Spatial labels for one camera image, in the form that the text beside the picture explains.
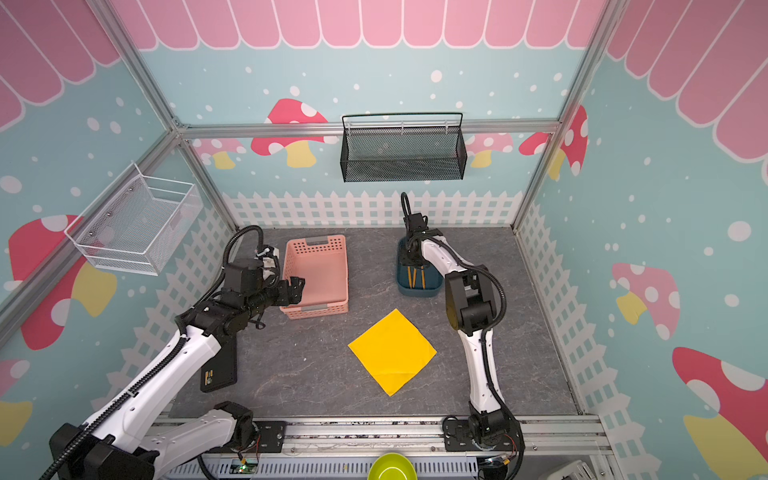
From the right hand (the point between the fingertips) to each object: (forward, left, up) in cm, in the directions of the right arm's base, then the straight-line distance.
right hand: (408, 257), depth 105 cm
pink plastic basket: (+1, +31, -3) cm, 32 cm away
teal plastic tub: (-5, -9, -6) cm, 12 cm away
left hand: (-22, +33, +16) cm, 43 cm away
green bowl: (-60, +5, -4) cm, 61 cm away
